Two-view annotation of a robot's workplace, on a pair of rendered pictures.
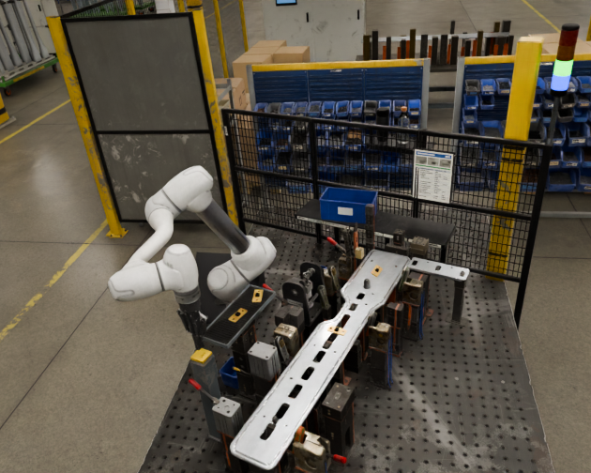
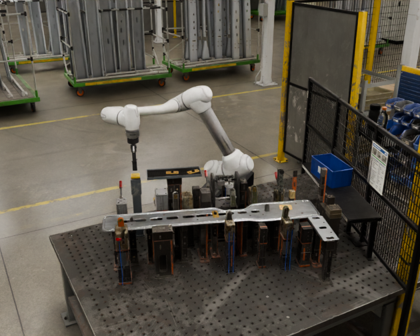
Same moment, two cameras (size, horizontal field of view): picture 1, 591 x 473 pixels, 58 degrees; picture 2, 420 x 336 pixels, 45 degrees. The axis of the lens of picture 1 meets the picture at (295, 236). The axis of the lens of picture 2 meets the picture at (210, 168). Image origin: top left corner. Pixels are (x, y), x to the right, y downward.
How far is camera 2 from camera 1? 2.26 m
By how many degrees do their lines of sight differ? 44
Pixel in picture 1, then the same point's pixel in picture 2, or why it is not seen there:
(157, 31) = (337, 21)
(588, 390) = not seen: outside the picture
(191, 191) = (192, 97)
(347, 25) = not seen: outside the picture
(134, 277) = (109, 110)
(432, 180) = (377, 171)
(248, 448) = (109, 220)
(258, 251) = (234, 160)
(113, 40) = (313, 22)
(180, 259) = (127, 110)
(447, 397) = (246, 297)
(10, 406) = not seen: hidden behind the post
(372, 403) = (210, 271)
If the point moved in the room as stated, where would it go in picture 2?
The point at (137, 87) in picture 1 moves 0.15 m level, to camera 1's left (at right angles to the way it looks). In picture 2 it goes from (317, 59) to (306, 57)
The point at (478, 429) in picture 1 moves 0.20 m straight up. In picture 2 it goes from (233, 318) to (233, 288)
